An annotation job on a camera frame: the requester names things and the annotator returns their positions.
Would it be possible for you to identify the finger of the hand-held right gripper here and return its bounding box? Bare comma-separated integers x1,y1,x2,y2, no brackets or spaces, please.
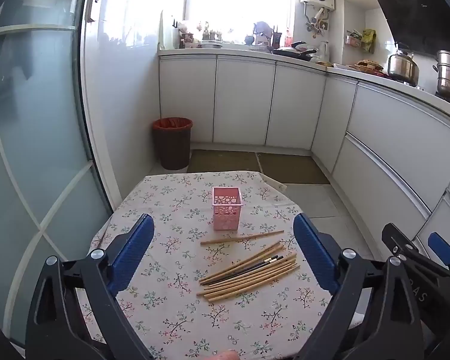
427,232,450,272
382,223,428,267

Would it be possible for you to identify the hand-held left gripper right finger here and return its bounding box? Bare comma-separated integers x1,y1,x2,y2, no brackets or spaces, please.
292,213,424,360

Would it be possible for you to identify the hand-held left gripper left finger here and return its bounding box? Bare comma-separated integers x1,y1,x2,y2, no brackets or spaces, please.
24,213,156,360

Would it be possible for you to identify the pile of wooden chopsticks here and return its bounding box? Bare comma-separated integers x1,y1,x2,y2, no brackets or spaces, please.
196,242,301,302

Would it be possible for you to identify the plain bamboo chopstick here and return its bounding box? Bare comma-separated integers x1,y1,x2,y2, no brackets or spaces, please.
200,230,285,247

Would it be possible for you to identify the pink perforated utensil holder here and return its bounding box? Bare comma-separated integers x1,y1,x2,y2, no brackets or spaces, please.
211,186,244,231

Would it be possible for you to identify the person's left hand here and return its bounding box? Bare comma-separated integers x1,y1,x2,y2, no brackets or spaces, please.
210,349,241,360

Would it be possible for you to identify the floral tablecloth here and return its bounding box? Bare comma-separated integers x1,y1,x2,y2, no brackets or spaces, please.
80,170,334,360

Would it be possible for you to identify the brown floor mat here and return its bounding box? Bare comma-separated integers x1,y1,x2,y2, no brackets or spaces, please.
257,152,331,185
187,149,261,174

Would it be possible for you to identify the white drawer cabinet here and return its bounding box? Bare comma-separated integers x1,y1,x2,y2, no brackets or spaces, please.
311,73,450,256

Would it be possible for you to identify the brown trash bin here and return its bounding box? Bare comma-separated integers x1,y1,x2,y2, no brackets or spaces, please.
152,117,193,170

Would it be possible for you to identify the frosted glass door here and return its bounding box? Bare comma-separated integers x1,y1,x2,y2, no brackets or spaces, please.
0,0,113,346

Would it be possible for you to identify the white base cabinet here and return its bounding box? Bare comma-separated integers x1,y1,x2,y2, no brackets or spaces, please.
158,53,327,151

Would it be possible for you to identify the stainless steel kettle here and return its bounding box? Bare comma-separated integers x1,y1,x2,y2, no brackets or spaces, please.
387,50,420,83

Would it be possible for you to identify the plate of food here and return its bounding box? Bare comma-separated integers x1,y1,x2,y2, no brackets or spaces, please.
354,59,383,72

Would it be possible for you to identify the yellow hanging bag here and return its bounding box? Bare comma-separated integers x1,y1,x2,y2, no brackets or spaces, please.
361,29,376,53

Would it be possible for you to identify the black frying pan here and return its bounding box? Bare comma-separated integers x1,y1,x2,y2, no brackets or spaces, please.
272,47,317,62

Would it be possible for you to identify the translucent cutting board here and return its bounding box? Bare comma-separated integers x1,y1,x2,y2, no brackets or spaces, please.
158,9,177,49

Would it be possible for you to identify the black range hood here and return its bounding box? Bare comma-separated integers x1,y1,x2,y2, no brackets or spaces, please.
362,0,450,59

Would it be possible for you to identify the grey blue bag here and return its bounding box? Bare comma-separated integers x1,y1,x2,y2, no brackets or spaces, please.
253,21,271,40

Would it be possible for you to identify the kitchen window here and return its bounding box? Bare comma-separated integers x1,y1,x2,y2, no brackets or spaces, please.
101,0,301,46

